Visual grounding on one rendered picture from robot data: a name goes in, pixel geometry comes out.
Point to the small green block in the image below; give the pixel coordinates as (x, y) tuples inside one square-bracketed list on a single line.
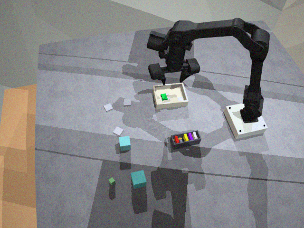
[(112, 181), (164, 96)]

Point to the cream shallow tray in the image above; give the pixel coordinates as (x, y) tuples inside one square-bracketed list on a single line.
[(177, 94)]

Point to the light blue cube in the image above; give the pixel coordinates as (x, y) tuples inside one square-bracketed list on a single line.
[(138, 179)]

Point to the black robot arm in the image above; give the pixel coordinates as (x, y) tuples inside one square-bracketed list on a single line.
[(179, 38)]

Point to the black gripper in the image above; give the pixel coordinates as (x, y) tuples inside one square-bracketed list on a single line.
[(187, 68)]

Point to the light blue block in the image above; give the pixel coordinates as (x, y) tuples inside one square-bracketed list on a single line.
[(124, 143)]

